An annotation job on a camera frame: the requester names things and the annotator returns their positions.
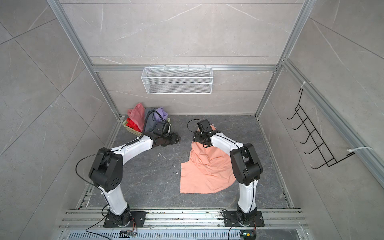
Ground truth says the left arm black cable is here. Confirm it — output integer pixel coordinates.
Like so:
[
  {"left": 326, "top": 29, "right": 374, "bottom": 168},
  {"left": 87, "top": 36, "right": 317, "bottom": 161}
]
[{"left": 138, "top": 109, "right": 166, "bottom": 142}]

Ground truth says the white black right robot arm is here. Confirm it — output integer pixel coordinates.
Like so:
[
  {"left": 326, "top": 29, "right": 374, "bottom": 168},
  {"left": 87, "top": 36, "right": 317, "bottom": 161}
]
[{"left": 193, "top": 130, "right": 264, "bottom": 227}]

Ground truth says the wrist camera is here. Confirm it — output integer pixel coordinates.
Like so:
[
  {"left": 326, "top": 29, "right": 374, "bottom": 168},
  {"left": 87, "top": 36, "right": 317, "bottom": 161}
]
[
  {"left": 198, "top": 120, "right": 213, "bottom": 133},
  {"left": 153, "top": 121, "right": 171, "bottom": 136}
]

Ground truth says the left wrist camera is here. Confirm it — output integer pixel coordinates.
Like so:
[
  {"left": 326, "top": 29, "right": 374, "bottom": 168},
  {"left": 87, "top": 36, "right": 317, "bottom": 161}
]
[{"left": 153, "top": 121, "right": 171, "bottom": 136}]

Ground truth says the purple t-shirt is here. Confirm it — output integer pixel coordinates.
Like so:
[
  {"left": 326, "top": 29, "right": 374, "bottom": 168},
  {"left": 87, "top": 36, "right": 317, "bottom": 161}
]
[{"left": 153, "top": 107, "right": 168, "bottom": 122}]

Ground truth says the peach printed t-shirt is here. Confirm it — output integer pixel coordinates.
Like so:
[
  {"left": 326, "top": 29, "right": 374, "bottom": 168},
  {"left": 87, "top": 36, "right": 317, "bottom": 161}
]
[{"left": 180, "top": 142, "right": 236, "bottom": 194}]

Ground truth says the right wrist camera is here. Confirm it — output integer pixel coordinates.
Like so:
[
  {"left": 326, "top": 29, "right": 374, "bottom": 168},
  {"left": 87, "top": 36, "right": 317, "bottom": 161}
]
[{"left": 198, "top": 120, "right": 213, "bottom": 133}]

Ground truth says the red t-shirt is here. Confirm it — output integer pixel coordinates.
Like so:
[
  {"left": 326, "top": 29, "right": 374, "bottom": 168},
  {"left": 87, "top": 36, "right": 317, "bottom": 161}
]
[{"left": 126, "top": 118, "right": 142, "bottom": 133}]

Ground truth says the aluminium frame corner post right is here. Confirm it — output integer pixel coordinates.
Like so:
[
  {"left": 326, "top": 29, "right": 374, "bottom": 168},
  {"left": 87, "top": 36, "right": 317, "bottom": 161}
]
[{"left": 255, "top": 0, "right": 316, "bottom": 120}]

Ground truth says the white wire mesh basket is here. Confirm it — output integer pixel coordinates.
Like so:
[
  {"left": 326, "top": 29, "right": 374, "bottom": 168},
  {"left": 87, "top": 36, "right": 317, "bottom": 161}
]
[{"left": 141, "top": 67, "right": 214, "bottom": 95}]

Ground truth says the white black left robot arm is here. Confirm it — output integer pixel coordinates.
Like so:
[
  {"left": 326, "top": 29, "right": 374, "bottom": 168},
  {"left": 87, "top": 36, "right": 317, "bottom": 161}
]
[{"left": 89, "top": 133, "right": 181, "bottom": 228}]

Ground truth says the aluminium frame corner post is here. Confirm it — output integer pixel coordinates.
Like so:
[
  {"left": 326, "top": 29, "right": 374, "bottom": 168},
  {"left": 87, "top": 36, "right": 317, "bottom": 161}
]
[
  {"left": 47, "top": 0, "right": 122, "bottom": 119},
  {"left": 255, "top": 0, "right": 316, "bottom": 120}
]

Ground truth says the grey t-shirt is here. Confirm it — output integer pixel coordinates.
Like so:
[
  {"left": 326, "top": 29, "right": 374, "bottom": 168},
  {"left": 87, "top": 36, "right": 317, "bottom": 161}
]
[{"left": 145, "top": 108, "right": 157, "bottom": 132}]

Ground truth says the green plastic laundry basket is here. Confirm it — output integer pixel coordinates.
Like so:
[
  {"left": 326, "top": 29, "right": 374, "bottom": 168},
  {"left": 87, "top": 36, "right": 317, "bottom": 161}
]
[{"left": 123, "top": 120, "right": 172, "bottom": 138}]

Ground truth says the black wire hook rack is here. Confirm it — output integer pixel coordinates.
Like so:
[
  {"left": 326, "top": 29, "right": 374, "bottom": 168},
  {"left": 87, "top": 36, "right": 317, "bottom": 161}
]
[{"left": 286, "top": 89, "right": 355, "bottom": 170}]

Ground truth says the aluminium frame corner post left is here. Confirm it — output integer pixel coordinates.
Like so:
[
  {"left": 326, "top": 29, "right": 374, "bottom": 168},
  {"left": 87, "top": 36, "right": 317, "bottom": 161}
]
[{"left": 47, "top": 0, "right": 122, "bottom": 119}]

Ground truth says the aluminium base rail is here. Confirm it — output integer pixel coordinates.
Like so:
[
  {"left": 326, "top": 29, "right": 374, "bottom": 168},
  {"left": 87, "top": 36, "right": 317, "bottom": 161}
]
[{"left": 58, "top": 208, "right": 312, "bottom": 240}]

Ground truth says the pink t-shirt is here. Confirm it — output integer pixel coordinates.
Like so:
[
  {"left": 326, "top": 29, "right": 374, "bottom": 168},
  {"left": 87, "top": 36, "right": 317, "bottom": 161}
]
[{"left": 127, "top": 103, "right": 146, "bottom": 131}]

